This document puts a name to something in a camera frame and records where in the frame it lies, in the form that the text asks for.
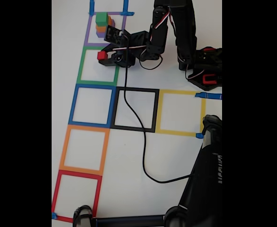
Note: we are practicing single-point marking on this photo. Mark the small red cube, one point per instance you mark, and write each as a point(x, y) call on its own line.
point(102, 55)

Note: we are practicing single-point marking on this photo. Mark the large purple cube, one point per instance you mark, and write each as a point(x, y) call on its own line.
point(100, 35)

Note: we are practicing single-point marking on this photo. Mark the orange cube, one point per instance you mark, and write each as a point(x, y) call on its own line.
point(100, 28)

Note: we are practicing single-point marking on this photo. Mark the green cube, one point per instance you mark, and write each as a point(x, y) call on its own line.
point(101, 18)

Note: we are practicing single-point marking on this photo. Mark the blue tape strip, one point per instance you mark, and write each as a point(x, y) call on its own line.
point(199, 136)
point(54, 215)
point(91, 6)
point(126, 7)
point(211, 96)

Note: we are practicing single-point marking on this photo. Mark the red table clamp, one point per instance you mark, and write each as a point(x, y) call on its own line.
point(209, 81)

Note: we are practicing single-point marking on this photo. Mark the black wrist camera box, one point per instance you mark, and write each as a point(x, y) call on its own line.
point(114, 35)

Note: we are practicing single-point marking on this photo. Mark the purple square frame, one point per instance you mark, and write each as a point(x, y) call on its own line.
point(86, 35)

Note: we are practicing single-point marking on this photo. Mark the green square frame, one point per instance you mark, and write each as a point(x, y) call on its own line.
point(79, 68)

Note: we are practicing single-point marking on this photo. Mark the black square frame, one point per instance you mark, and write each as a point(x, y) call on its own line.
point(124, 127)

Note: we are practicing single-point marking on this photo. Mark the blue square frame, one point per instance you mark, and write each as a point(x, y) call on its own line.
point(88, 124)

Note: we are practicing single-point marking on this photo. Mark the yellow square frame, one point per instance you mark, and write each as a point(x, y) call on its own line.
point(176, 133)

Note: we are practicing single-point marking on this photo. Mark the orange square frame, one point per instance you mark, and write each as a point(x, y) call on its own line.
point(63, 151)

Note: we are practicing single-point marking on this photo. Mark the red square frame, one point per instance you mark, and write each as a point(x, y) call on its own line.
point(55, 194)

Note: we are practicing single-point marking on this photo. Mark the black camera tripod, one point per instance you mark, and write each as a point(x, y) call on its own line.
point(199, 189)

